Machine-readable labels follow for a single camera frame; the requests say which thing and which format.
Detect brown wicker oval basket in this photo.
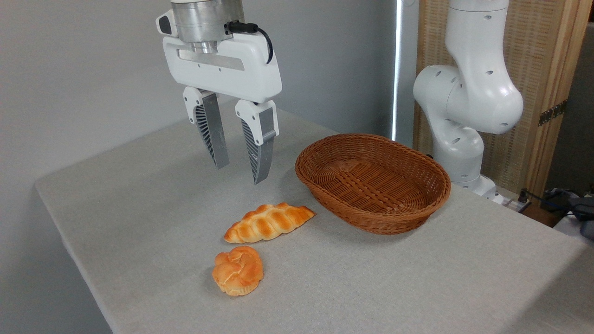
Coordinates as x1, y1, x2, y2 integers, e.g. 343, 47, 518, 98
295, 134, 452, 235

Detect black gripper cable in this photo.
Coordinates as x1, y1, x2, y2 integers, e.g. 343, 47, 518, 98
225, 21, 274, 64

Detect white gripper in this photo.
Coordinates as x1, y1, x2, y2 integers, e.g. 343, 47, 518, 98
162, 35, 283, 185

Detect wooden rattan folding screen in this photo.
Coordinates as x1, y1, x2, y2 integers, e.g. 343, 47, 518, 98
413, 0, 594, 200

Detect grey bundled object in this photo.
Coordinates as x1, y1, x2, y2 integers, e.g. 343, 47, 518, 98
568, 197, 594, 240

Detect round knotted bread roll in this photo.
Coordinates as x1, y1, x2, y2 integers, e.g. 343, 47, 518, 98
212, 246, 264, 296

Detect black power cable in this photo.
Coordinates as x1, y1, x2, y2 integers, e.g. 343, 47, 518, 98
519, 187, 594, 219

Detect long braided bread loaf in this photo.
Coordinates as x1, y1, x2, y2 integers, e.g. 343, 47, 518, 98
224, 202, 316, 244

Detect dark metal screen hinge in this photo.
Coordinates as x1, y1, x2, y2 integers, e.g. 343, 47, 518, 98
538, 99, 568, 127

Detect white power strip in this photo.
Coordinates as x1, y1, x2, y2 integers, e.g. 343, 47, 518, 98
503, 197, 530, 213

